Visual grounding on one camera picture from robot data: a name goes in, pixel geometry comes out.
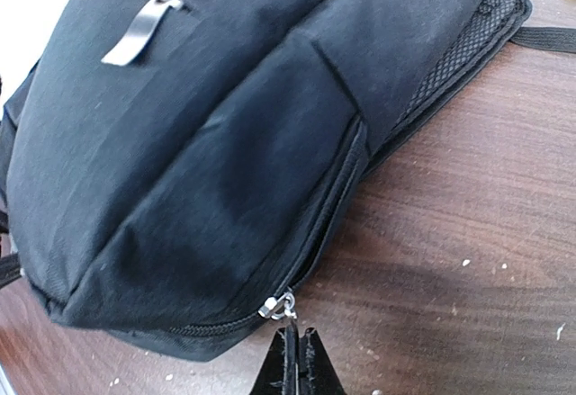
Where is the black student backpack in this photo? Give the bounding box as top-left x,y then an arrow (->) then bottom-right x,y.
1,0 -> 575,361

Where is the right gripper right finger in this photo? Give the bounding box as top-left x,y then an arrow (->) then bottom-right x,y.
298,328 -> 346,395

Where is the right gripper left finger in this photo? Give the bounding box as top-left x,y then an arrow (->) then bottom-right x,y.
249,323 -> 299,395

